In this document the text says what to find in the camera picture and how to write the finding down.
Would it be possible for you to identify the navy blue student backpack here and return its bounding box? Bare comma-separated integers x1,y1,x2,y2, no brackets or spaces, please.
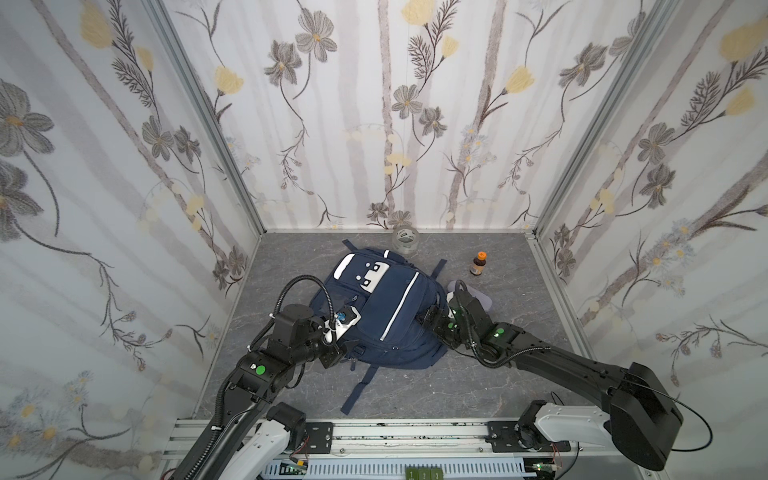
310,240,447,415

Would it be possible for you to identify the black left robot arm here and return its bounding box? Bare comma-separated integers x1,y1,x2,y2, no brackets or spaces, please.
171,320,347,479

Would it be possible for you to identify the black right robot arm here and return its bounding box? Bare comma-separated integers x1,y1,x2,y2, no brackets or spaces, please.
420,290,683,471

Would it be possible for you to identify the purple cylindrical case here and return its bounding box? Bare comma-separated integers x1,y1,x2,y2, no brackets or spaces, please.
447,280,493,313

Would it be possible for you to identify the brown bottle with orange cap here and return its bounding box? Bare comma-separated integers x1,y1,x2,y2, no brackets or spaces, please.
470,251,487,276

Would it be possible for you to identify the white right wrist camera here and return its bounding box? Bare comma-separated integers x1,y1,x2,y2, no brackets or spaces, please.
325,305,361,344

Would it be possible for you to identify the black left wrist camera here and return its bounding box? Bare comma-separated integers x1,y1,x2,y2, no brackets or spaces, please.
271,304,316,348

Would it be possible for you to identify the black corrugated cable conduit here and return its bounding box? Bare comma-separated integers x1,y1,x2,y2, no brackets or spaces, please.
173,371,241,480

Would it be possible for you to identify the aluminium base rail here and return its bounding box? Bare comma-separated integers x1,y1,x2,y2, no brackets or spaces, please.
161,413,655,480

